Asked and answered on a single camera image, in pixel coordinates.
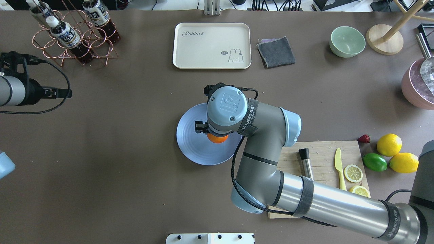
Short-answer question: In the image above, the yellow plastic knife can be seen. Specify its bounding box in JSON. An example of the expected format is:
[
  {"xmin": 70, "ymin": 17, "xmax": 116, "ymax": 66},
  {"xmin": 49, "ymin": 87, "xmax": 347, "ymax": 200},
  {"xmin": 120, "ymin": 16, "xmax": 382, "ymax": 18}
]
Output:
[{"xmin": 334, "ymin": 148, "xmax": 347, "ymax": 190}]

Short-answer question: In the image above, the steel muddler with black tip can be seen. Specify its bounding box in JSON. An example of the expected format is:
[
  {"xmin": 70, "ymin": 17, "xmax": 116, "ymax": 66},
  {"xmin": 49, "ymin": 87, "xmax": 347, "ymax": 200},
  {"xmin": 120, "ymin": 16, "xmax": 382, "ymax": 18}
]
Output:
[{"xmin": 298, "ymin": 148, "xmax": 314, "ymax": 180}]

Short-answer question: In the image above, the lower whole lemon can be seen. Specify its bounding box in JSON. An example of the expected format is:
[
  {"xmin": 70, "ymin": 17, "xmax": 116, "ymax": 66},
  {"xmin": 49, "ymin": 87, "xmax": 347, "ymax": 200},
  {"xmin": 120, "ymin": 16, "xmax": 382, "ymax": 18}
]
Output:
[{"xmin": 389, "ymin": 152, "xmax": 419, "ymax": 173}]

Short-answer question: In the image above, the wooden stand with round base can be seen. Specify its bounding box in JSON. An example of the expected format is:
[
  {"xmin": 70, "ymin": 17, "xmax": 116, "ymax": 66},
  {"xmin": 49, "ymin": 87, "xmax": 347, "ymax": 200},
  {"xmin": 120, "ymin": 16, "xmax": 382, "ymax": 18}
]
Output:
[{"xmin": 366, "ymin": 0, "xmax": 434, "ymax": 55}]

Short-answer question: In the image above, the lower lemon slice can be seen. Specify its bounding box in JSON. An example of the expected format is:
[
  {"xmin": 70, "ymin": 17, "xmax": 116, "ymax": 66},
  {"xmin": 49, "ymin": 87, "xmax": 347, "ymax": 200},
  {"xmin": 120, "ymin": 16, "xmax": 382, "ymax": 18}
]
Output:
[{"xmin": 348, "ymin": 185, "xmax": 371, "ymax": 198}]

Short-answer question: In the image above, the small red strawberry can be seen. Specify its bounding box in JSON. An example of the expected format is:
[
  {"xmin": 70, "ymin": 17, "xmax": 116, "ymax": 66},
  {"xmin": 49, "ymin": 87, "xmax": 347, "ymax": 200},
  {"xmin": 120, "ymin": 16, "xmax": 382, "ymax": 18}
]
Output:
[{"xmin": 357, "ymin": 134, "xmax": 371, "ymax": 144}]

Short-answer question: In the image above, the green ceramic bowl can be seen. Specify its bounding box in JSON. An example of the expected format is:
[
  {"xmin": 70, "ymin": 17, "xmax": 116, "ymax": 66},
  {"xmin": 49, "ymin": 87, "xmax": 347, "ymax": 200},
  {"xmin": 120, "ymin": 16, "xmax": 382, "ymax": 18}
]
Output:
[{"xmin": 329, "ymin": 26, "xmax": 366, "ymax": 58}]

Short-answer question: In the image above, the right rear tea bottle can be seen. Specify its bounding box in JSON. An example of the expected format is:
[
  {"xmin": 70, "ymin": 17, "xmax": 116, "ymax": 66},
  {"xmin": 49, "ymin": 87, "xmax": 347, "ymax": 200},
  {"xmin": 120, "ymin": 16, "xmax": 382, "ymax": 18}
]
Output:
[{"xmin": 82, "ymin": 0, "xmax": 120, "ymax": 43}]

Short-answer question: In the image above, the upper lemon slice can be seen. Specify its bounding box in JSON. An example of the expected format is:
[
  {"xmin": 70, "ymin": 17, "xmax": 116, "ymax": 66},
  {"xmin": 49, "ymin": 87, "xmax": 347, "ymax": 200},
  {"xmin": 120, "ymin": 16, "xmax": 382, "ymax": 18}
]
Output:
[{"xmin": 343, "ymin": 165, "xmax": 364, "ymax": 183}]

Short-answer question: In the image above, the left rear tea bottle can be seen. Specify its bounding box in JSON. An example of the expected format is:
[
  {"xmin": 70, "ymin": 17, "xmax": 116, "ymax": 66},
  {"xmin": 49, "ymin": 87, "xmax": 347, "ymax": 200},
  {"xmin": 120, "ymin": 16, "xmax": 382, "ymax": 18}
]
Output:
[{"xmin": 26, "ymin": 0, "xmax": 60, "ymax": 26}]

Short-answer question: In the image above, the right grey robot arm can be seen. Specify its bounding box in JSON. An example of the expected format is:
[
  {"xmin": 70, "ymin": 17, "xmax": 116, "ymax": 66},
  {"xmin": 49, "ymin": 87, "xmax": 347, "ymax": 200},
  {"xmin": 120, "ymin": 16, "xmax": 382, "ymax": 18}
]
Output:
[{"xmin": 194, "ymin": 83, "xmax": 433, "ymax": 244}]

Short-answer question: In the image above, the pink bowl with ice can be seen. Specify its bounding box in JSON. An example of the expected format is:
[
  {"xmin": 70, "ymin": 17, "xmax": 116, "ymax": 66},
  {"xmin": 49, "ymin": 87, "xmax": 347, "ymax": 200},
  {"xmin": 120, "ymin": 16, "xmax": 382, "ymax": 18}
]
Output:
[{"xmin": 401, "ymin": 58, "xmax": 434, "ymax": 110}]

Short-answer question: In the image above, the cream rabbit tray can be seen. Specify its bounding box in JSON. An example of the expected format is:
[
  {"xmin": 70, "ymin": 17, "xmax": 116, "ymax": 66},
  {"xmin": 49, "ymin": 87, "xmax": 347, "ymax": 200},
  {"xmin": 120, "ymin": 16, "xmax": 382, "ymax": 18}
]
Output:
[{"xmin": 172, "ymin": 23, "xmax": 252, "ymax": 69}]

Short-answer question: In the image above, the bamboo cutting board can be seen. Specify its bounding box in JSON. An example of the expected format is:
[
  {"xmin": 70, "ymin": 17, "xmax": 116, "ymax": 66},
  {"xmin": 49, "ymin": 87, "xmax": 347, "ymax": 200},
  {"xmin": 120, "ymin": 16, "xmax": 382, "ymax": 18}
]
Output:
[{"xmin": 267, "ymin": 141, "xmax": 371, "ymax": 219}]

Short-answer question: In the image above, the copper wire bottle rack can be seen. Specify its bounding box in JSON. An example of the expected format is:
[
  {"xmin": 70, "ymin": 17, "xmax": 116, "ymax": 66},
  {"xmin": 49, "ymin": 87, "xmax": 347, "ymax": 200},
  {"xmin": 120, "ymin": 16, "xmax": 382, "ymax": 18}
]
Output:
[{"xmin": 32, "ymin": 0, "xmax": 118, "ymax": 65}]

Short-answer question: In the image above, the whole lemon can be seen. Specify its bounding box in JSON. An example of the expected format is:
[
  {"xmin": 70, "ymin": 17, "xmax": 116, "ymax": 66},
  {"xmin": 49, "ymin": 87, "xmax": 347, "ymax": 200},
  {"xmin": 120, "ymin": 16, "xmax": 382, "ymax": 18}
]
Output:
[
  {"xmin": 389, "ymin": 152, "xmax": 419, "ymax": 173},
  {"xmin": 376, "ymin": 134, "xmax": 402, "ymax": 157}
]

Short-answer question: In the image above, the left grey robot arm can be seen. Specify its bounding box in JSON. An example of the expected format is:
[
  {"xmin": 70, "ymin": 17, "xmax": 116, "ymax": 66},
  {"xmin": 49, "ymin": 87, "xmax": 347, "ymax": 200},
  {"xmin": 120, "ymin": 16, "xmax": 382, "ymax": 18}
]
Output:
[{"xmin": 0, "ymin": 51, "xmax": 72, "ymax": 115}]

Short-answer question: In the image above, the front tea bottle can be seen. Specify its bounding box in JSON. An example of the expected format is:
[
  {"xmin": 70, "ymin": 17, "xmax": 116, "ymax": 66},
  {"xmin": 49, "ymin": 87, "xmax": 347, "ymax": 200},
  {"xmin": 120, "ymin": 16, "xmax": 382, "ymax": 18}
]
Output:
[{"xmin": 45, "ymin": 16, "xmax": 93, "ymax": 63}]

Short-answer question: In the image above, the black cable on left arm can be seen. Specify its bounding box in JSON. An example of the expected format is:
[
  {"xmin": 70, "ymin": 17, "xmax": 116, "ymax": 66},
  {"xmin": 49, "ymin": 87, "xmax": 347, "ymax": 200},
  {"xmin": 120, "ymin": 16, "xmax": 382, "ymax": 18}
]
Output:
[{"xmin": 0, "ymin": 54, "xmax": 71, "ymax": 115}]

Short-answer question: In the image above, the grey folded cloth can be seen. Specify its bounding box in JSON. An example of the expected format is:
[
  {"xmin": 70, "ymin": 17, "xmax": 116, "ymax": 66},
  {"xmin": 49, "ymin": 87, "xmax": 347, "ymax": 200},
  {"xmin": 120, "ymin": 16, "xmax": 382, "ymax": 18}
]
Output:
[{"xmin": 256, "ymin": 36, "xmax": 296, "ymax": 68}]

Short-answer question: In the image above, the tea bottle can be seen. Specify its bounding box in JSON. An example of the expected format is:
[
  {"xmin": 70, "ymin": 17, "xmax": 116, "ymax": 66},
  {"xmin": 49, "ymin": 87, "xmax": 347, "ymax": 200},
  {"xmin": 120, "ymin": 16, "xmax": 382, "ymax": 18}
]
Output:
[
  {"xmin": 45, "ymin": 16, "xmax": 93, "ymax": 63},
  {"xmin": 26, "ymin": 0, "xmax": 60, "ymax": 26},
  {"xmin": 82, "ymin": 0, "xmax": 120, "ymax": 43}
]

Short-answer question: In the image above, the lemon slice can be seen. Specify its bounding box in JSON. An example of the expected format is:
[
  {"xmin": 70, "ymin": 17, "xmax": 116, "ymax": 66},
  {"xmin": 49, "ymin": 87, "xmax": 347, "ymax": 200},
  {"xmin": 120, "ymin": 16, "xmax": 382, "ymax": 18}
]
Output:
[
  {"xmin": 343, "ymin": 165, "xmax": 364, "ymax": 183},
  {"xmin": 348, "ymin": 185, "xmax": 371, "ymax": 198}
]

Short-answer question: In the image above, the upper whole lemon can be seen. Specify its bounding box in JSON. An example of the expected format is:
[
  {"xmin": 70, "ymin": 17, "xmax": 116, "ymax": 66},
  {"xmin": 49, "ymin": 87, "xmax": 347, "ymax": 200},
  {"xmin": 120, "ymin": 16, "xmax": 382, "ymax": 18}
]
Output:
[{"xmin": 376, "ymin": 134, "xmax": 402, "ymax": 157}]

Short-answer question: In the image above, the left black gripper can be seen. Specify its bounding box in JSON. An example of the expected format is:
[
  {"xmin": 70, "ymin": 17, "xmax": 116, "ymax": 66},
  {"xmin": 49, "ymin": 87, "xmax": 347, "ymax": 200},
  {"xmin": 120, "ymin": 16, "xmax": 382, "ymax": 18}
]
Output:
[{"xmin": 26, "ymin": 79, "xmax": 72, "ymax": 105}]

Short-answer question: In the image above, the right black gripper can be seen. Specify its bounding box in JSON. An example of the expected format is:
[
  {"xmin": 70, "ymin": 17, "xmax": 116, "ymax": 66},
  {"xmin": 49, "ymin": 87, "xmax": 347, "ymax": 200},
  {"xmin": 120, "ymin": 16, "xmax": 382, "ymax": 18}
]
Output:
[{"xmin": 194, "ymin": 121, "xmax": 208, "ymax": 134}]

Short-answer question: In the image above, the green lime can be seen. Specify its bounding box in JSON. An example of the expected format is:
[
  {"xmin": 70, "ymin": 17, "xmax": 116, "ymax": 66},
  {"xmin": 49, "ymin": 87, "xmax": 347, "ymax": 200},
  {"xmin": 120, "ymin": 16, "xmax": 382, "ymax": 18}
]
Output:
[{"xmin": 362, "ymin": 153, "xmax": 387, "ymax": 172}]

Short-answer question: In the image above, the grey metal mount bracket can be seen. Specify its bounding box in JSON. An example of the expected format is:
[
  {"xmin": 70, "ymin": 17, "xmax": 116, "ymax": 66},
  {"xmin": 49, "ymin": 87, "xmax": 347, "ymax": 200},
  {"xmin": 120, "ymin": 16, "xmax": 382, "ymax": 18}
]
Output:
[{"xmin": 204, "ymin": 0, "xmax": 220, "ymax": 16}]

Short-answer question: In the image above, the orange mandarin fruit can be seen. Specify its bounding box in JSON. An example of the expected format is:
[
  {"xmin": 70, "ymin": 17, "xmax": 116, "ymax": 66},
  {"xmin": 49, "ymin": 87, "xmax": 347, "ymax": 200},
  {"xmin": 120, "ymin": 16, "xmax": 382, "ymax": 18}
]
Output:
[{"xmin": 207, "ymin": 134, "xmax": 229, "ymax": 144}]

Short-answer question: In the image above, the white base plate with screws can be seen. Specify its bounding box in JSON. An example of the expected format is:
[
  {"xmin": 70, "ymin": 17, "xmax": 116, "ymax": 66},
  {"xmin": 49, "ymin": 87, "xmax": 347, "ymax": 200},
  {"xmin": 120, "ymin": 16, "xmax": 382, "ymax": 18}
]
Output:
[{"xmin": 166, "ymin": 233, "xmax": 255, "ymax": 244}]

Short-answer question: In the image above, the blue round plate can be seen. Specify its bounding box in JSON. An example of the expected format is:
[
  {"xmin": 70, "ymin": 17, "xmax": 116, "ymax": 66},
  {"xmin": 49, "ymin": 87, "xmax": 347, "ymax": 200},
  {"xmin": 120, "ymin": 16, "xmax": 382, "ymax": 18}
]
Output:
[{"xmin": 176, "ymin": 103, "xmax": 241, "ymax": 166}]

